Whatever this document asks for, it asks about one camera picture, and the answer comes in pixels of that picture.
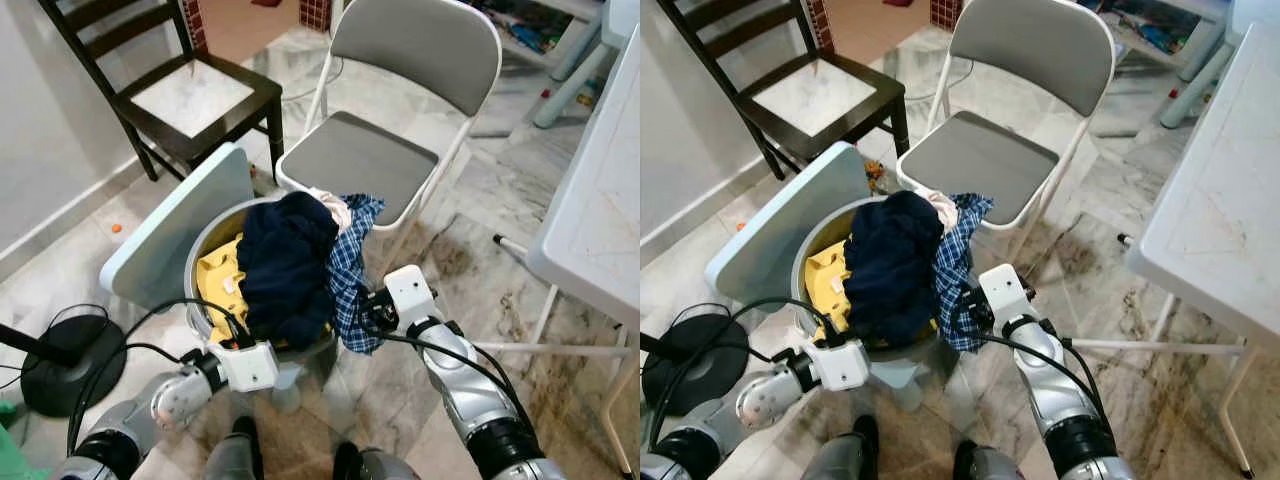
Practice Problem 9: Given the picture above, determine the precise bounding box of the blue plaid shirt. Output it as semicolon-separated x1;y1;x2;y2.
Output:
325;193;386;356
932;193;996;353

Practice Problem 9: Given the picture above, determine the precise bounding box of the navy blue garment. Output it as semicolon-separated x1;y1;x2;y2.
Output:
237;190;341;349
843;190;946;349

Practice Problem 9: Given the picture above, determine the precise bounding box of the yellow garment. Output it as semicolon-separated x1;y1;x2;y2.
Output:
195;235;251;336
803;238;856;336

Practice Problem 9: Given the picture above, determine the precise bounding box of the white garment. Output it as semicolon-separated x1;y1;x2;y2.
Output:
920;190;961;233
305;187;353;233

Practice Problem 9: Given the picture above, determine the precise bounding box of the pale grey bin lid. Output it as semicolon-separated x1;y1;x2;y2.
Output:
100;143;256;313
705;142;873;313

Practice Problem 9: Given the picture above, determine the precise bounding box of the black round stand base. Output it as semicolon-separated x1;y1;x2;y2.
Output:
0;315;128;419
640;315;736;419

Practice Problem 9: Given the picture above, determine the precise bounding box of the dark wooden chair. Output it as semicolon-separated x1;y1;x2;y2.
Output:
655;0;911;181
40;0;284;183

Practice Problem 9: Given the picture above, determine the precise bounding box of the green plastic object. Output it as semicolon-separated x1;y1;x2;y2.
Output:
0;400;46;480

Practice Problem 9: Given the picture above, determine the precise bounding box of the pale blue kids table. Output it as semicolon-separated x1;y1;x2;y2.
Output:
533;0;641;129
1160;0;1241;129

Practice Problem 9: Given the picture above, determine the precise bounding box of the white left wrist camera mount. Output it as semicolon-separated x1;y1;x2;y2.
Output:
805;338;871;393
213;340;280;393

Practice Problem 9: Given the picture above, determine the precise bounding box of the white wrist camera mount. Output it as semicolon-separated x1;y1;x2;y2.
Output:
213;340;280;393
383;265;442;331
978;263;1036;329
805;338;871;393

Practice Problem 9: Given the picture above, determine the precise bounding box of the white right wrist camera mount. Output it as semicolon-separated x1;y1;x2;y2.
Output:
383;265;442;331
978;263;1036;329

